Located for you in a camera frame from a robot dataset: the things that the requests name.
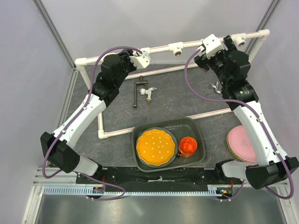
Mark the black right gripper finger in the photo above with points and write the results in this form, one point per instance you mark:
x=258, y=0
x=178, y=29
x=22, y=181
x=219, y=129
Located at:
x=229, y=43
x=203, y=62

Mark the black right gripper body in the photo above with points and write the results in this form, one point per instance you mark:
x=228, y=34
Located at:
x=218, y=60

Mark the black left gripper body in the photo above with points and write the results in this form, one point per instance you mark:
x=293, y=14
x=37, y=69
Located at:
x=128, y=66

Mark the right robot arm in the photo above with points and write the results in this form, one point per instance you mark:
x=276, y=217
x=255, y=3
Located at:
x=273, y=164

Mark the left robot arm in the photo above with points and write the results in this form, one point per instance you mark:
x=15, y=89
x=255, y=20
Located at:
x=116, y=63

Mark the dark bronze faucet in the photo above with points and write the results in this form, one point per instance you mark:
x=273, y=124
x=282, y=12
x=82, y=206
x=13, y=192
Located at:
x=137, y=83

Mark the chrome metal faucet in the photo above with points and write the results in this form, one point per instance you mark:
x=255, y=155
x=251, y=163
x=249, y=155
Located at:
x=215, y=87

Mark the white plastic faucet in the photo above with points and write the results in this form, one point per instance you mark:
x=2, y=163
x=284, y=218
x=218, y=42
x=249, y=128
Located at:
x=147, y=92

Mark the dark grey plastic tray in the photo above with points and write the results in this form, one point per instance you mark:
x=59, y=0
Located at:
x=179, y=128

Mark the green plate under pink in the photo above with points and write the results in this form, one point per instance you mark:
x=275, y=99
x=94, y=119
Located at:
x=233, y=153

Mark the grey plate under yellow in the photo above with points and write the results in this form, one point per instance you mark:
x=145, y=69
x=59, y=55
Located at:
x=174, y=151

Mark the orange mug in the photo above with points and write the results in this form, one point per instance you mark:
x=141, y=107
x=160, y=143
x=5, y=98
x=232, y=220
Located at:
x=187, y=147

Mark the yellow dotted plate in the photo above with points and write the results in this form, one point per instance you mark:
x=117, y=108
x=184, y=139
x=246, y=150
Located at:
x=156, y=147

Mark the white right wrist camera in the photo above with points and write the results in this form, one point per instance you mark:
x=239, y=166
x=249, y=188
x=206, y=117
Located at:
x=210, y=46

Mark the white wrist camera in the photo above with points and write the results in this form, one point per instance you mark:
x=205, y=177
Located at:
x=141, y=61
x=210, y=46

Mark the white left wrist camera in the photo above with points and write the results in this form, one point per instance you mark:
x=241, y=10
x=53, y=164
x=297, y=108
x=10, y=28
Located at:
x=141, y=61

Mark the white PVC pipe frame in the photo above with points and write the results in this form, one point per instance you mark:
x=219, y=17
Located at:
x=170, y=80

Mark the aluminium frame post right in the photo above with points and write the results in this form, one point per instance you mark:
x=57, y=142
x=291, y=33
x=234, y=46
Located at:
x=257, y=38

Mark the aluminium frame post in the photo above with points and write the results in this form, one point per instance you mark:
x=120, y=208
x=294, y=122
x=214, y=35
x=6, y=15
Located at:
x=53, y=30
x=257, y=38

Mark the aluminium frame post left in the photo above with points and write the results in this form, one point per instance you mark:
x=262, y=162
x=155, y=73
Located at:
x=53, y=30

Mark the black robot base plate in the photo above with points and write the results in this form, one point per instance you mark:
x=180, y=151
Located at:
x=122, y=175

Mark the light blue cable duct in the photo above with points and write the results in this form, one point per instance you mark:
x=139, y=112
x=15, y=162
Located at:
x=91, y=191

